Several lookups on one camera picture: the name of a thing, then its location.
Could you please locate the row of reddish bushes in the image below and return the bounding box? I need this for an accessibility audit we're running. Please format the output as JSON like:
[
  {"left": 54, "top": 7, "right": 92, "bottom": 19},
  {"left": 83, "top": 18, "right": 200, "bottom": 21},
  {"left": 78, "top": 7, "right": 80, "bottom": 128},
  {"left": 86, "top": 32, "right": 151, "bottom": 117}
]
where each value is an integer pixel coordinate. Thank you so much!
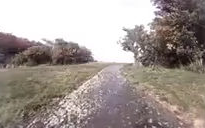
[{"left": 0, "top": 22, "right": 97, "bottom": 69}]

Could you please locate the dark asphalt path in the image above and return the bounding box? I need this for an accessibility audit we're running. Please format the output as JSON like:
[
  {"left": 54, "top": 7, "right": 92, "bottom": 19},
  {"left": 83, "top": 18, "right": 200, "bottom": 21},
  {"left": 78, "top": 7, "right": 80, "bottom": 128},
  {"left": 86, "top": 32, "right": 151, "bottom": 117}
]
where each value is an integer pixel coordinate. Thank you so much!
[{"left": 25, "top": 63, "right": 188, "bottom": 128}]

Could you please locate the grass verge with slope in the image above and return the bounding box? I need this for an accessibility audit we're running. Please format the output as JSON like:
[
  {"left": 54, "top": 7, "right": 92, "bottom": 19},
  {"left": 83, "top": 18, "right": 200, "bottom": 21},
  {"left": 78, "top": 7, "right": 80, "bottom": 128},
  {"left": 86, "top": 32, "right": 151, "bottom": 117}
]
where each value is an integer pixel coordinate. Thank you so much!
[{"left": 120, "top": 63, "right": 205, "bottom": 128}]

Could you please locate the grass field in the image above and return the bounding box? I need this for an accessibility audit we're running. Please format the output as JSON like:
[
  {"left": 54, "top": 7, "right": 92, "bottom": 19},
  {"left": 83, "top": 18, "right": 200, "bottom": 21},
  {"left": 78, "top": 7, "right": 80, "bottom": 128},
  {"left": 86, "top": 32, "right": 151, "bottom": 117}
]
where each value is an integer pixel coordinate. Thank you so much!
[{"left": 0, "top": 61, "right": 115, "bottom": 128}]

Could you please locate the row of trees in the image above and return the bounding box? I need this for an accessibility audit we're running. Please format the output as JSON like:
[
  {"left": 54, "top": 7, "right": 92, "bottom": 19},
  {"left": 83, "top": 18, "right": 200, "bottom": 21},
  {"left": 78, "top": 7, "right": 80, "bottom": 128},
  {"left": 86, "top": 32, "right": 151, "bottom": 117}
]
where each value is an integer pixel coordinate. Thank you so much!
[{"left": 117, "top": 0, "right": 205, "bottom": 72}]

